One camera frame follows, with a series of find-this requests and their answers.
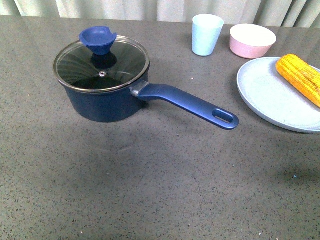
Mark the glass lid blue knob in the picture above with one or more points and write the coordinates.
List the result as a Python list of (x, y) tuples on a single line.
[(101, 61)]

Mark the yellow corn cob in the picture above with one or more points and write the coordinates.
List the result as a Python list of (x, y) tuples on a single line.
[(301, 76)]

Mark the light blue plastic cup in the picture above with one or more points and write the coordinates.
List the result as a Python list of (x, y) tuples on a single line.
[(206, 30)]

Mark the light blue plate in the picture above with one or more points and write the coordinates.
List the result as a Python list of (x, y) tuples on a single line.
[(274, 99)]

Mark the pink bowl white inside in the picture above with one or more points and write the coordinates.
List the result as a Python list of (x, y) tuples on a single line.
[(250, 41)]

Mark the pale curtain backdrop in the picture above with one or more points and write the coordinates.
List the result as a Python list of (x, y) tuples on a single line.
[(270, 13)]

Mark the blue saucepan with handle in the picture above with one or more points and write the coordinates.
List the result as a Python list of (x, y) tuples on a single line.
[(117, 105)]

